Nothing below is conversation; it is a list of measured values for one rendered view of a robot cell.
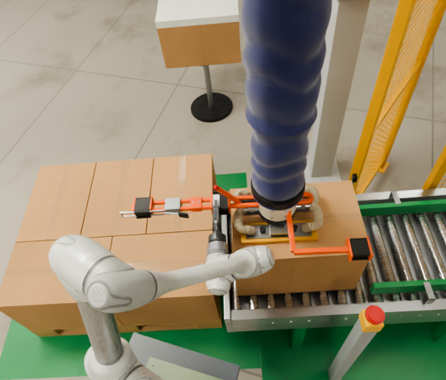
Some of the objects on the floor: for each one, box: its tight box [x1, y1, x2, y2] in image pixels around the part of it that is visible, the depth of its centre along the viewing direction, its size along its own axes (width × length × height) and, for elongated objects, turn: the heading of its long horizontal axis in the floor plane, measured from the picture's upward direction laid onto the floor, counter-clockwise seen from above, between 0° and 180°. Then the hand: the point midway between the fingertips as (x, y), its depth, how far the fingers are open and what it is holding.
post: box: [328, 309, 384, 380], centre depth 187 cm, size 7×7×100 cm
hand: (216, 203), depth 174 cm, fingers open, 4 cm apart
